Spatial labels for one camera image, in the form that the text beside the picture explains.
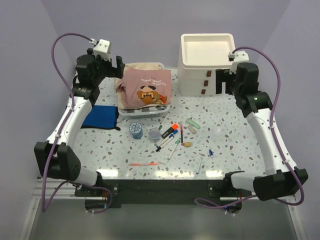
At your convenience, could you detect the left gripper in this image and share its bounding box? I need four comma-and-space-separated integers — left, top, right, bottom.
87, 49, 125, 86

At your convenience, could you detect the white drawer cabinet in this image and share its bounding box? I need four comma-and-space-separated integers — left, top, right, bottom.
177, 33, 235, 97

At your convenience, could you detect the pink printed t-shirt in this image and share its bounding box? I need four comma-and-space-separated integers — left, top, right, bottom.
114, 68, 172, 109

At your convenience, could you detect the beige eraser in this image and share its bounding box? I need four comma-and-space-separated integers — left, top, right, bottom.
188, 125, 197, 134

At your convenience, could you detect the white laundry basket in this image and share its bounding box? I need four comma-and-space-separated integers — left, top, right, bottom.
117, 62, 170, 119

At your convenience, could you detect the brown small eraser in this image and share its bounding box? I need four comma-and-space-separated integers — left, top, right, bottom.
184, 142, 192, 148

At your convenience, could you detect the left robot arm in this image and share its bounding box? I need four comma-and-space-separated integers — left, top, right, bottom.
34, 48, 125, 196

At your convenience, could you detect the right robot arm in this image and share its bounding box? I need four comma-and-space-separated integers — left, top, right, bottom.
215, 62, 309, 201

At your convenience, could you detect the blue cloth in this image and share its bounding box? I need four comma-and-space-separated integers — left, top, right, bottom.
81, 105, 121, 131

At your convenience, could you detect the magenta pen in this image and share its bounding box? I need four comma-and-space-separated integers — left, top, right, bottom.
178, 121, 185, 146

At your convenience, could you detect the blue round tin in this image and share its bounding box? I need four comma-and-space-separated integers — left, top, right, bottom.
129, 122, 143, 140

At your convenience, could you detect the orange black highlighter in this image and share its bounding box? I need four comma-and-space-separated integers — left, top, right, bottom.
161, 123, 179, 139

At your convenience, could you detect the blue binder clip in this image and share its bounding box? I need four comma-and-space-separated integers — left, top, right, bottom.
209, 149, 214, 158

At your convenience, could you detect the green tipped white marker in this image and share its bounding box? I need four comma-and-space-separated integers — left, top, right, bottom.
167, 138, 181, 161

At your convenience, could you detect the green capped white marker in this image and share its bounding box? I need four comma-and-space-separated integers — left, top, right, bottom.
158, 112, 170, 130

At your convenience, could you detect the clear plastic cup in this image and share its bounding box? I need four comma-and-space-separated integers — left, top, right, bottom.
148, 128, 161, 143

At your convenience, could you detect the blue capped white marker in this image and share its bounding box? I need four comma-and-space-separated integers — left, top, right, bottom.
156, 133, 174, 148

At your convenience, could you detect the black capped white marker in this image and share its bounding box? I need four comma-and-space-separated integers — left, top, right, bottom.
156, 136, 175, 152

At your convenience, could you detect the white slim pen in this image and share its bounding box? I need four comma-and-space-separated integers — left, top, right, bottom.
196, 157, 203, 175

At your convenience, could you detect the orange pen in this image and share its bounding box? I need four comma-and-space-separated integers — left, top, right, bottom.
129, 162, 158, 167

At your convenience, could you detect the brown top drawer handle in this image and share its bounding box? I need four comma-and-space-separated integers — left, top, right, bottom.
206, 70, 212, 77

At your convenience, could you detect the brown middle drawer handle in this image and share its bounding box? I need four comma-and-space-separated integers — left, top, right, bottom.
203, 80, 209, 87

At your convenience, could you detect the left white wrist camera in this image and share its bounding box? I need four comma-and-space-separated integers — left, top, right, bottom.
93, 39, 111, 56

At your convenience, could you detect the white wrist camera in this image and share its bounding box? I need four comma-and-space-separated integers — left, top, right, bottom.
93, 39, 111, 56
228, 50, 249, 75

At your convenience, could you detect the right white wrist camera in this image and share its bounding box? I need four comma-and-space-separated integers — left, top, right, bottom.
228, 50, 249, 75

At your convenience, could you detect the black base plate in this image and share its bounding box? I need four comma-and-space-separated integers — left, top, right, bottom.
74, 178, 251, 209

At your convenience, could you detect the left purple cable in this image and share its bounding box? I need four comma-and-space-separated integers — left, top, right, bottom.
41, 33, 114, 214

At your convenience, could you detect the aluminium rail frame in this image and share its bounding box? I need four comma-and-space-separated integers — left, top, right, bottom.
18, 176, 305, 240

